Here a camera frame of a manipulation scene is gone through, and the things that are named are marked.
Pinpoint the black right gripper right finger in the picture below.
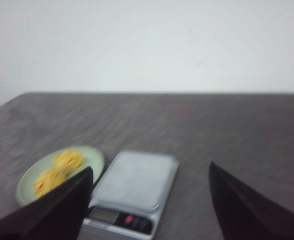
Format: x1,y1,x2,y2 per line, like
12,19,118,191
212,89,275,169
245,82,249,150
209,162,294,240

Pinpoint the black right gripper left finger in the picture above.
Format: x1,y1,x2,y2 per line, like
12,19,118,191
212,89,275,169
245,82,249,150
0,167,93,240

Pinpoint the yellow vermicelli noodle bundle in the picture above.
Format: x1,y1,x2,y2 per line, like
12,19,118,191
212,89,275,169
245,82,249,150
34,149,85,199

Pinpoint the light green plate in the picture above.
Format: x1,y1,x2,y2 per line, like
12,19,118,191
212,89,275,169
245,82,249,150
16,146,105,206

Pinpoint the silver digital kitchen scale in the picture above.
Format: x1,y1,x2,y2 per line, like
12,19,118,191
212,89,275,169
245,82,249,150
83,150,179,240

